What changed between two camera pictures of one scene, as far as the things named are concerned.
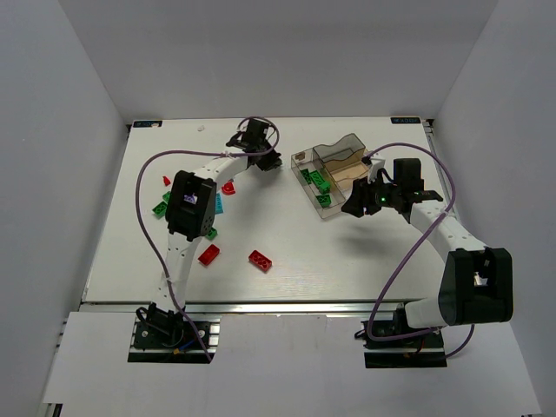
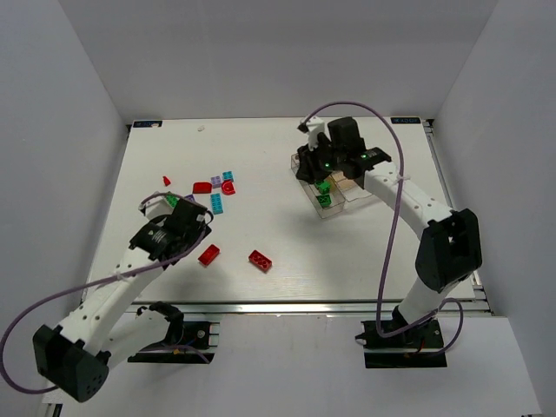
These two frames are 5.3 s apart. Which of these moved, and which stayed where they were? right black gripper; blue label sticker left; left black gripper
Moved: left black gripper; right black gripper
Stayed: blue label sticker left
